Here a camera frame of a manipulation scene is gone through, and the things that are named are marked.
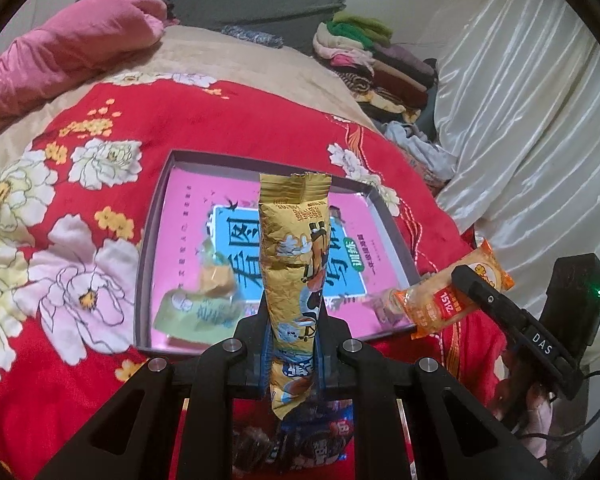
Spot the red floral blanket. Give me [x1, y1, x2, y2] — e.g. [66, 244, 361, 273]
[0, 72, 511, 480]

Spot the pink picture book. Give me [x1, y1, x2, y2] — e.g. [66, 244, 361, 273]
[152, 160, 412, 356]

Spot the blue-grey patterned pillow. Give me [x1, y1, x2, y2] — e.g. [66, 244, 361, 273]
[220, 24, 286, 48]

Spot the pale blue garment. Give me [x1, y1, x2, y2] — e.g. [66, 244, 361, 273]
[382, 120, 458, 183]

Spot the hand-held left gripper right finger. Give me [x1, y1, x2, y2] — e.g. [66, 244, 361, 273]
[314, 309, 556, 480]

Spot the white satin curtain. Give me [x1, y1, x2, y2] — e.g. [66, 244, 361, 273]
[430, 0, 600, 386]

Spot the pink quilt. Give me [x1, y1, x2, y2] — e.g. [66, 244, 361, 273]
[0, 0, 168, 148]

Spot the stack of folded clothes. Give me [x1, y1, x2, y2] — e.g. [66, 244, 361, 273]
[312, 12, 438, 123]

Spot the pale green snack packet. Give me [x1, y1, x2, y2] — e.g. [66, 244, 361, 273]
[152, 287, 241, 347]

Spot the orange snack packet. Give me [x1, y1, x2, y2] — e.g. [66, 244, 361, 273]
[375, 239, 515, 340]

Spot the black cable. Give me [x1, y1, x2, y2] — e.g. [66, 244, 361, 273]
[510, 370, 600, 443]

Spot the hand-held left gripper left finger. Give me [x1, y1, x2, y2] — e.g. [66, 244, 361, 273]
[32, 294, 273, 480]

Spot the beige bedsheet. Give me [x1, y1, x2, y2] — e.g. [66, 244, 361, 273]
[0, 25, 381, 171]

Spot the blue snack packet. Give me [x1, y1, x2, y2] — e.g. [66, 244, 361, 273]
[275, 400, 356, 480]

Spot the orange floral cloth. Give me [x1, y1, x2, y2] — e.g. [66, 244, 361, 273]
[407, 157, 453, 193]

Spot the person's right hand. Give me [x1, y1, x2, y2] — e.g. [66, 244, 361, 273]
[525, 387, 554, 461]

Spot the grey shallow box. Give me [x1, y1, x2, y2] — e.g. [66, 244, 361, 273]
[135, 149, 423, 358]

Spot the golden snack packet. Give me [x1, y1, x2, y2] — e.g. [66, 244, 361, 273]
[257, 172, 333, 421]

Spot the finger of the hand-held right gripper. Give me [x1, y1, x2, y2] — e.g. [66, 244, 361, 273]
[451, 264, 529, 334]

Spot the clear bag of brown snacks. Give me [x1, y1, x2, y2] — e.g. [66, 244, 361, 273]
[231, 425, 277, 478]

